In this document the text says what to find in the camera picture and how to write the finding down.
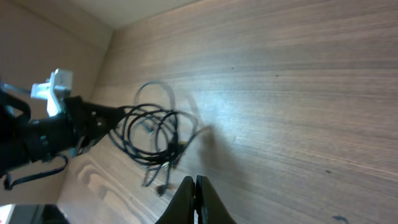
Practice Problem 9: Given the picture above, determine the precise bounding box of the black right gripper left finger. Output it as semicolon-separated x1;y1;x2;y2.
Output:
155;176;195;224

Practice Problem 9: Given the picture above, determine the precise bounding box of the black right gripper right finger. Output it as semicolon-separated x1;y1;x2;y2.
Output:
195;175;236;224

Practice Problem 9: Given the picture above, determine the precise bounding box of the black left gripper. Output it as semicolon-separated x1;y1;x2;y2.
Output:
21;96;125;162

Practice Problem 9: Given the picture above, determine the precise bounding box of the black cable bundle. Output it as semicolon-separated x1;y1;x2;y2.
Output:
108;80;214;197

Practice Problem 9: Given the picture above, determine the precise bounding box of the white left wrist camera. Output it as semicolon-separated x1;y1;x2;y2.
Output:
30;68;73;117

